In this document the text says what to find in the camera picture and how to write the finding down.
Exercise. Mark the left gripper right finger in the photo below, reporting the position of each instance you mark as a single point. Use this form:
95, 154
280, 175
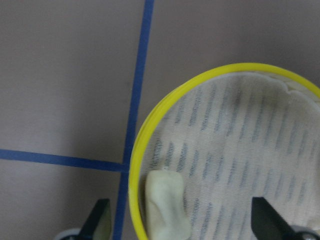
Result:
268, 224

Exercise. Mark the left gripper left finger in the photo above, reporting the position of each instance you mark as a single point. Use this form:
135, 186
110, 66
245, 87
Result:
98, 224

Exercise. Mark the white bun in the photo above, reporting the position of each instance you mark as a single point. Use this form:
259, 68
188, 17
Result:
165, 215

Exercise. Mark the lower yellow steamer layer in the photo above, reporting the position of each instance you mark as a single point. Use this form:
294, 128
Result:
234, 132

